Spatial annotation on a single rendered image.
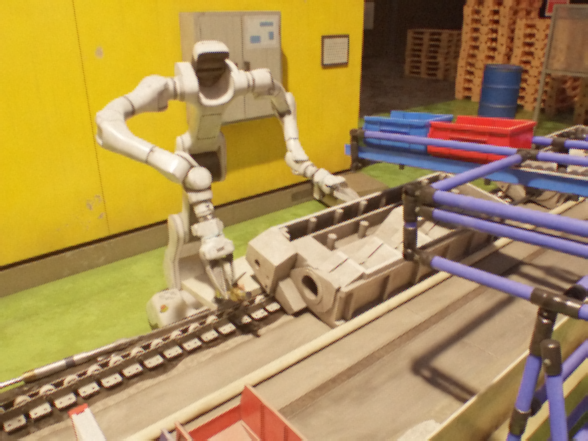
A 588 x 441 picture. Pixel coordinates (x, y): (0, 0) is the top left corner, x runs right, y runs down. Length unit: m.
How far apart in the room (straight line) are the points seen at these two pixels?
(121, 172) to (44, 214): 0.57
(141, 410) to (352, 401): 0.55
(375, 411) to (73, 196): 2.64
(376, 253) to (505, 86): 6.72
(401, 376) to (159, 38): 2.76
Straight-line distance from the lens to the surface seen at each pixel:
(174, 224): 2.47
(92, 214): 3.58
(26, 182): 3.40
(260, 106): 3.76
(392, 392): 1.41
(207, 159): 2.19
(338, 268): 1.56
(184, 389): 1.43
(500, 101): 8.25
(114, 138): 1.56
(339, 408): 1.35
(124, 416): 1.39
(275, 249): 1.62
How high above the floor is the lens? 1.71
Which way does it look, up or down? 24 degrees down
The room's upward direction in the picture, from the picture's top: straight up
